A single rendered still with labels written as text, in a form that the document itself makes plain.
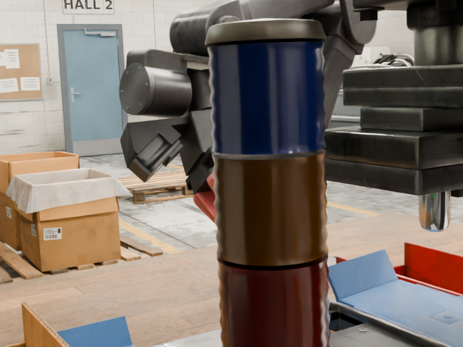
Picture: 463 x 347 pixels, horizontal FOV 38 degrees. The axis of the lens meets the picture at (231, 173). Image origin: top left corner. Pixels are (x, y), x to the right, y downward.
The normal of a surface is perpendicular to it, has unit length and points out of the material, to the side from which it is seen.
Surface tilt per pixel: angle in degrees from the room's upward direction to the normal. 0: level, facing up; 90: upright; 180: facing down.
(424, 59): 90
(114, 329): 60
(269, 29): 71
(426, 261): 90
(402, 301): 4
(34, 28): 90
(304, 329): 76
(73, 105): 90
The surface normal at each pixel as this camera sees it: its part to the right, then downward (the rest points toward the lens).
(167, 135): 0.33, -0.39
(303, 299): 0.44, -0.14
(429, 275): -0.86, 0.11
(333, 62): 0.59, 0.22
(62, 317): -0.04, -0.99
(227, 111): -0.72, -0.12
